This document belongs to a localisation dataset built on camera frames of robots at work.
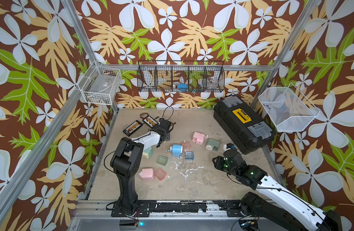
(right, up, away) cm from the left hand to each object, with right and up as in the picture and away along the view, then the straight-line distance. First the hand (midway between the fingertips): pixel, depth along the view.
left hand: (164, 132), depth 100 cm
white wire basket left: (-38, +30, -14) cm, 50 cm away
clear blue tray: (+17, -15, -6) cm, 23 cm away
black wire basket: (+12, +39, -1) cm, 41 cm away
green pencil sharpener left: (-9, -12, -13) cm, 20 cm away
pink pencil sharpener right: (+24, -3, -1) cm, 24 cm away
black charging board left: (-24, +3, +7) cm, 26 cm away
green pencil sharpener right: (+32, -7, -8) cm, 34 cm away
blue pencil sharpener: (+9, -10, -11) cm, 18 cm away
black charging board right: (-12, +8, +11) cm, 18 cm away
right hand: (+28, -14, -20) cm, 37 cm away
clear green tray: (0, -18, -8) cm, 19 cm away
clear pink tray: (+16, -9, -3) cm, 18 cm away
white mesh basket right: (+74, +15, -18) cm, 78 cm away
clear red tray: (-1, -24, -13) cm, 28 cm away
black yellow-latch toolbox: (+50, +4, -13) cm, 52 cm away
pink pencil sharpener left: (-8, -22, -20) cm, 31 cm away
